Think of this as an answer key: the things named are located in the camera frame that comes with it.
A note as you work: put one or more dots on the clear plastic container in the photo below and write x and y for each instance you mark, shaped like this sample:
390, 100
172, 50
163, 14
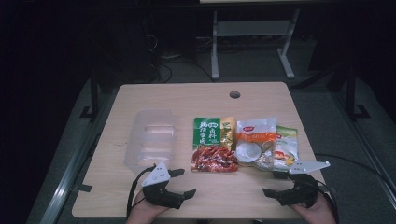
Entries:
149, 140

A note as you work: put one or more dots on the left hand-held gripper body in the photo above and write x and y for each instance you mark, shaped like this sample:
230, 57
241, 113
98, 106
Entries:
155, 178

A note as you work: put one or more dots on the black metal stand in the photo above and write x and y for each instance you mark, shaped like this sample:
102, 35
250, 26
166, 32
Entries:
350, 93
94, 96

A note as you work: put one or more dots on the person's left hand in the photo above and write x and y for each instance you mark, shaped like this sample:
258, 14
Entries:
141, 213

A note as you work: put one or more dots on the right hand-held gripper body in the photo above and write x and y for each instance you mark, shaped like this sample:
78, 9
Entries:
303, 189

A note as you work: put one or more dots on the person's right hand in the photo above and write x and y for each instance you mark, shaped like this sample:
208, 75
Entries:
319, 214

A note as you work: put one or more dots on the aluminium rail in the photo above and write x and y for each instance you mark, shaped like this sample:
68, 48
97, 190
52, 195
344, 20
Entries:
67, 183
358, 130

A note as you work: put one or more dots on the white metal desk frame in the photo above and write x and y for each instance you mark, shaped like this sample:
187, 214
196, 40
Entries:
214, 46

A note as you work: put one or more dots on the white and green food packet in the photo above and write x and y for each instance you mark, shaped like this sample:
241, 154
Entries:
288, 146

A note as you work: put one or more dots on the green and red seasoning packet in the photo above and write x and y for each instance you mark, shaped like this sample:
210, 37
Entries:
210, 144

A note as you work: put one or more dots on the white and orange food packet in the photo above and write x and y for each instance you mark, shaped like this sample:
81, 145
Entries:
255, 140

